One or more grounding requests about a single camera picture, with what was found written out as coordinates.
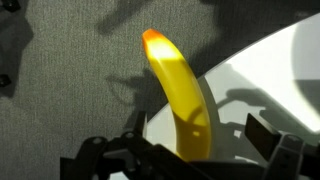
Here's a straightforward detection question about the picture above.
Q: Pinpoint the yellow toy banana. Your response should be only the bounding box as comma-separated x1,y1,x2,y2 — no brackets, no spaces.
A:
142,29,211,161

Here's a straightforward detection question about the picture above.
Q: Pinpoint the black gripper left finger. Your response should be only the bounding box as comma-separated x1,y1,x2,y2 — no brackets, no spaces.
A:
60,111,213,180

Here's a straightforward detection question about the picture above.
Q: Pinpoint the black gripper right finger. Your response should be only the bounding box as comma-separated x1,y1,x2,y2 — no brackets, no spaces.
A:
245,113,320,180

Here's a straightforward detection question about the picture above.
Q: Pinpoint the round white table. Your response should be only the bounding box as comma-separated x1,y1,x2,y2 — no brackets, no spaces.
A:
145,13,320,164

